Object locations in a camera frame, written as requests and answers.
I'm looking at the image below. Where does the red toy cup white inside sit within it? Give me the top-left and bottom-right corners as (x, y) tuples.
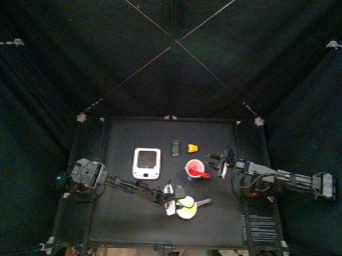
(184, 158), (211, 180)

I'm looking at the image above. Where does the white toy kitchen scale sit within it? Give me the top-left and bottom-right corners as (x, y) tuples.
(131, 147), (163, 181)

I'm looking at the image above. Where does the thin brown cord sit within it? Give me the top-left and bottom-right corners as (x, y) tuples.
(81, 0), (236, 114)
(123, 0), (260, 118)

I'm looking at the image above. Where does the yellow-green toy pan grey handle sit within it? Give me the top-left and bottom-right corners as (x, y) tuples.
(174, 195), (214, 221)

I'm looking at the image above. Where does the dark green toy block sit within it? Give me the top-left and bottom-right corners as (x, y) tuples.
(171, 139), (182, 158)

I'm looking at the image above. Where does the white text label sticker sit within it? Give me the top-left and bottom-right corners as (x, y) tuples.
(246, 213), (280, 244)

